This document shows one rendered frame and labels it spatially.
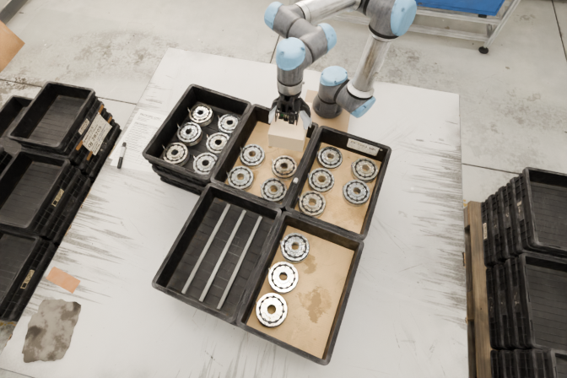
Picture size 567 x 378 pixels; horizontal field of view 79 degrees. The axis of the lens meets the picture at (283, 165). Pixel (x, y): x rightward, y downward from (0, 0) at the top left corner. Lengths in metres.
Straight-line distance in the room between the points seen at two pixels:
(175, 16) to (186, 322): 2.76
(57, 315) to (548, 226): 2.14
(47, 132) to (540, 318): 2.65
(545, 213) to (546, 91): 1.51
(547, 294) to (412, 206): 0.81
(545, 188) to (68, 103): 2.65
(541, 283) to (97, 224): 2.02
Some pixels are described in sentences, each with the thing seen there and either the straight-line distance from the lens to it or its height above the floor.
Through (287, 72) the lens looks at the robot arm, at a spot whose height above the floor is 1.39.
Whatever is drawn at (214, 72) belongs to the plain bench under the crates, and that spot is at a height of 0.70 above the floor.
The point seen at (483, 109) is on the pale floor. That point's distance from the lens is 3.03.
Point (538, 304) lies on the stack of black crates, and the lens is 2.06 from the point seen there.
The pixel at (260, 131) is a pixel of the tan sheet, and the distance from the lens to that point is 1.50.
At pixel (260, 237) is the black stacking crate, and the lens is 1.29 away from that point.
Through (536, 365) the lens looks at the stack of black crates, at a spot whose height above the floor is 0.49.
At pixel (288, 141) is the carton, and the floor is 1.10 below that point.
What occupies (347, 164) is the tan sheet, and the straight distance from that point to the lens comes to 1.43.
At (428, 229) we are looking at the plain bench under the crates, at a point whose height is 0.70.
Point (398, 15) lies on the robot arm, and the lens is 1.25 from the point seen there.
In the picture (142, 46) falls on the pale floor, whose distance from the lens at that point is 3.32.
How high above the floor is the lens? 2.06
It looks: 61 degrees down
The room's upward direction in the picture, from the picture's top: straight up
